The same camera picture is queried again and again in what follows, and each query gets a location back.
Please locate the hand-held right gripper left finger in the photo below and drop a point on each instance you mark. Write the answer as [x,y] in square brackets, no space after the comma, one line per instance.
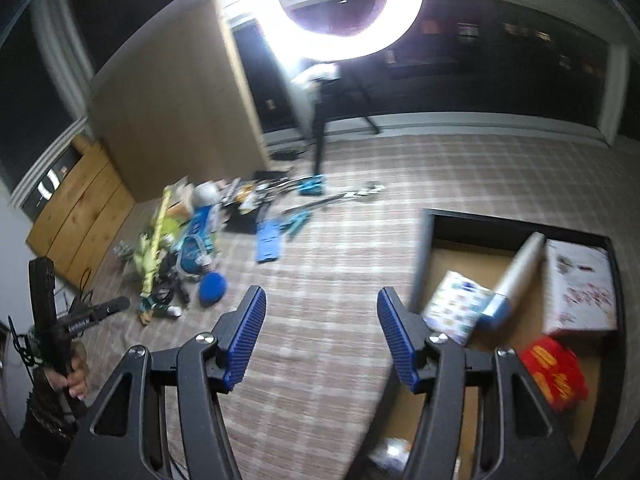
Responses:
[245,340]

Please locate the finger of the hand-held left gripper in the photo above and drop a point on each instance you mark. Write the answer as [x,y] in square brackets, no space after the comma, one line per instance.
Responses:
[100,310]

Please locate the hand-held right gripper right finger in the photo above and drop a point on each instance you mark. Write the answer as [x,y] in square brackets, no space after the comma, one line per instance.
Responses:
[400,345]

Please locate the light green cloth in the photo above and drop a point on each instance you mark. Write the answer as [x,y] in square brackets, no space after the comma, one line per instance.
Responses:
[145,260]

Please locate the patterned tissue pack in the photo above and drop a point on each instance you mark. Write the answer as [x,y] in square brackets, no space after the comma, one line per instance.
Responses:
[457,310]

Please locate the long yellow packet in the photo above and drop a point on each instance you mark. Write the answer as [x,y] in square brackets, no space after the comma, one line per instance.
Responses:
[157,237]

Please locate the black storage container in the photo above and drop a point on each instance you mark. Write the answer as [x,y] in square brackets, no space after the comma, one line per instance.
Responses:
[452,260]

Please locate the white plastic bag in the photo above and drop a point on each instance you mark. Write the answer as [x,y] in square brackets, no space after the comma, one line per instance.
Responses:
[395,451]

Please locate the white roll with blue cap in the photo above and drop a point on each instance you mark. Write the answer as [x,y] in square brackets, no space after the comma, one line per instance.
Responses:
[520,270]

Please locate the red packet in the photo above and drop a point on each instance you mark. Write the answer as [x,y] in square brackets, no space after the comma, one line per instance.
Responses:
[555,375]

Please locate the white box with red print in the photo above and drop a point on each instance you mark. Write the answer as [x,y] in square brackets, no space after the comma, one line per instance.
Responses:
[580,290]

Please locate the person's left forearm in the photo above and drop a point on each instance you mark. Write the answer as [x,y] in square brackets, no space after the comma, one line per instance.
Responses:
[47,422]

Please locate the white round container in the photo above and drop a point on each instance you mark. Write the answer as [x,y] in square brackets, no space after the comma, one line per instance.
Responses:
[206,193]

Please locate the person's left hand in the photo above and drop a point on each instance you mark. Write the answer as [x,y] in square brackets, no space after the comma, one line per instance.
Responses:
[76,382]

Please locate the blue round object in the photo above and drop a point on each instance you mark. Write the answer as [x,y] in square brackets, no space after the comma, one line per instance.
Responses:
[212,288]

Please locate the wooden cabinet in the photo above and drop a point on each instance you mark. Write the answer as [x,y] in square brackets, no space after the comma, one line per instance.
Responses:
[80,220]

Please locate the blue flat card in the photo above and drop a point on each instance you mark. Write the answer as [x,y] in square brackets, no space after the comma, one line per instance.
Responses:
[268,240]

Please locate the black pouch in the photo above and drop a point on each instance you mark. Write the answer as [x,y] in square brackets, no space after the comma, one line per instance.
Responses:
[241,219]

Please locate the blue clothes peg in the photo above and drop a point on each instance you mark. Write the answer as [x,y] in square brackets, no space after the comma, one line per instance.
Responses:
[297,223]

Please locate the metal rod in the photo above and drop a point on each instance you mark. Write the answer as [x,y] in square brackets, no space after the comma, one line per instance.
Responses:
[330,200]

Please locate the teal clip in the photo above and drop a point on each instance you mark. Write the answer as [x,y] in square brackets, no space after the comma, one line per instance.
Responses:
[311,185]

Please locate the black light stand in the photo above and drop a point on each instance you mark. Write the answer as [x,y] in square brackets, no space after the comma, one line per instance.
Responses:
[320,135]

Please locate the dark window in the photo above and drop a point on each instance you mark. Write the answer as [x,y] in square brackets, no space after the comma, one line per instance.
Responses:
[475,75]

